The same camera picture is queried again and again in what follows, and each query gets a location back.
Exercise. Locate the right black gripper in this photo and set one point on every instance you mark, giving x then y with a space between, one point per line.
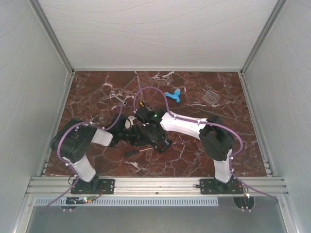
152 138

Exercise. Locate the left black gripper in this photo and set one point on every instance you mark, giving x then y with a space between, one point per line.
136 139

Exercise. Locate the black fuse box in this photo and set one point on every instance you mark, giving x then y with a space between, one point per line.
162 144

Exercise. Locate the clear fuse box lid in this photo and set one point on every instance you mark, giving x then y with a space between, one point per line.
210 97

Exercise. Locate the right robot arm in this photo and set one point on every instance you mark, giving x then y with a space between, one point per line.
216 140

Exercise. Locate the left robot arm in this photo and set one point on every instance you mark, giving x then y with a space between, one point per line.
73 141

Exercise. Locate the blue plastic faucet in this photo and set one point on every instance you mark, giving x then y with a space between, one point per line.
175 95

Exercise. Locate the silver wrench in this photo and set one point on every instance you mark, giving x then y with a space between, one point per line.
123 102

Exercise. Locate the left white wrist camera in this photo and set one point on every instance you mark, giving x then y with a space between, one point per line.
129 122

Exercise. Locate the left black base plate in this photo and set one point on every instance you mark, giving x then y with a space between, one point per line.
102 186

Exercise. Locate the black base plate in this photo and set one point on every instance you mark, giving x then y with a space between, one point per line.
102 186
214 186

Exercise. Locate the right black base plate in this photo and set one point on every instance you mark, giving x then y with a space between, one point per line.
214 186

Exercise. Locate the aluminium front rail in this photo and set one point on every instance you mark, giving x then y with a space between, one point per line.
152 186

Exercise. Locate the slotted grey cable duct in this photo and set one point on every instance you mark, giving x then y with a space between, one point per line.
139 201

